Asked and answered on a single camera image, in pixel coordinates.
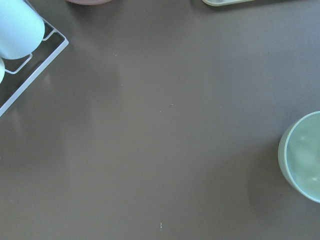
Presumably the light green ceramic bowl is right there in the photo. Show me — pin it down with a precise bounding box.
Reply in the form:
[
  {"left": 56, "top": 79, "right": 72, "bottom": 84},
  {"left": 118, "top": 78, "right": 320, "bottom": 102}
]
[{"left": 277, "top": 111, "right": 320, "bottom": 203}]

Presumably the pink bowl of ice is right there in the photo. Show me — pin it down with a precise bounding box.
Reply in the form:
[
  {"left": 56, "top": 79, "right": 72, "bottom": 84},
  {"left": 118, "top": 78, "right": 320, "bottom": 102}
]
[{"left": 67, "top": 0, "right": 112, "bottom": 6}]

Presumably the cream plastic tray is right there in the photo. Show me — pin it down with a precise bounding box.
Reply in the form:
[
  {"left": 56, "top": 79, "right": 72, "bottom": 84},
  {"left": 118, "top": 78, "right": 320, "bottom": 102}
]
[{"left": 202, "top": 0, "right": 253, "bottom": 7}]

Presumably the light blue plastic cup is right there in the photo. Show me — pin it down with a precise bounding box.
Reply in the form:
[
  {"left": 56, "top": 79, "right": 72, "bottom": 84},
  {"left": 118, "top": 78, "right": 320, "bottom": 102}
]
[{"left": 0, "top": 0, "right": 45, "bottom": 60}]

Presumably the white wire cup rack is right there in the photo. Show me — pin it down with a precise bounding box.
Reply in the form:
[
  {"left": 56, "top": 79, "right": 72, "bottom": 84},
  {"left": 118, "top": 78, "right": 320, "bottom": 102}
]
[{"left": 0, "top": 0, "right": 69, "bottom": 114}]

